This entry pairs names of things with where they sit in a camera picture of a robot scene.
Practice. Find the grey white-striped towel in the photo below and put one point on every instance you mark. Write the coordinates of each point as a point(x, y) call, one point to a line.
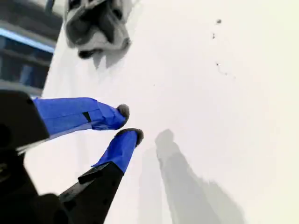
point(93, 25)

